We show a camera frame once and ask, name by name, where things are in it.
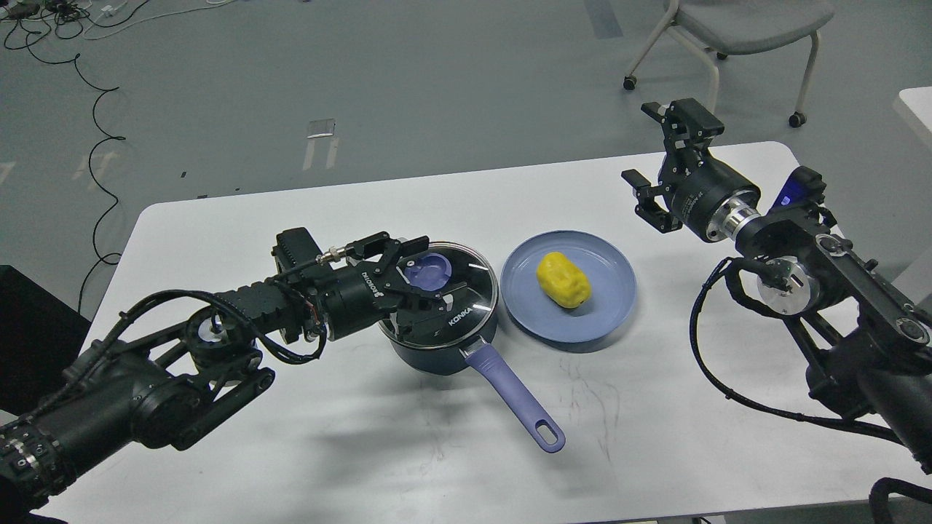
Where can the black box at left edge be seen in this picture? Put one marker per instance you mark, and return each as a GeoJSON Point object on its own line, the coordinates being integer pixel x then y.
{"type": "Point", "coordinates": [40, 337]}

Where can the blue round plate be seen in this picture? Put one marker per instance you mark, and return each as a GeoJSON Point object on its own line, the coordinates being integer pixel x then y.
{"type": "Point", "coordinates": [611, 276]}

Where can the dark pot with purple handle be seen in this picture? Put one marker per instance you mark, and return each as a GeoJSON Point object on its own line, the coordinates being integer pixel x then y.
{"type": "Point", "coordinates": [480, 355]}

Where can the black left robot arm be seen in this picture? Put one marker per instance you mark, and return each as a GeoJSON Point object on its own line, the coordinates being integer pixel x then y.
{"type": "Point", "coordinates": [181, 362]}

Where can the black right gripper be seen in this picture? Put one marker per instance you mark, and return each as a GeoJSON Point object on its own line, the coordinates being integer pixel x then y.
{"type": "Point", "coordinates": [694, 185]}

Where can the glass lid with purple knob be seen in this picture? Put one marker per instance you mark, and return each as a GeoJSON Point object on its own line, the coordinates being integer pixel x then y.
{"type": "Point", "coordinates": [469, 293]}

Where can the grey office chair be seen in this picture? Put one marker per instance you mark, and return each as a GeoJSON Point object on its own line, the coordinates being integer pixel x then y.
{"type": "Point", "coordinates": [733, 28]}

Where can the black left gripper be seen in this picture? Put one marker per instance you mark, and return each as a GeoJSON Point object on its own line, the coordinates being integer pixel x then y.
{"type": "Point", "coordinates": [356, 297]}

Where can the white table at right edge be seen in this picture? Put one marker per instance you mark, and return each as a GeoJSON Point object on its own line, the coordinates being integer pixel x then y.
{"type": "Point", "coordinates": [913, 105]}

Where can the yellow potato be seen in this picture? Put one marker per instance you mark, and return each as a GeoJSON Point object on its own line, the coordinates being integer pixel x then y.
{"type": "Point", "coordinates": [562, 281]}

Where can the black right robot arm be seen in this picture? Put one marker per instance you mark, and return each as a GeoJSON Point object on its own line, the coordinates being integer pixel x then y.
{"type": "Point", "coordinates": [866, 344]}

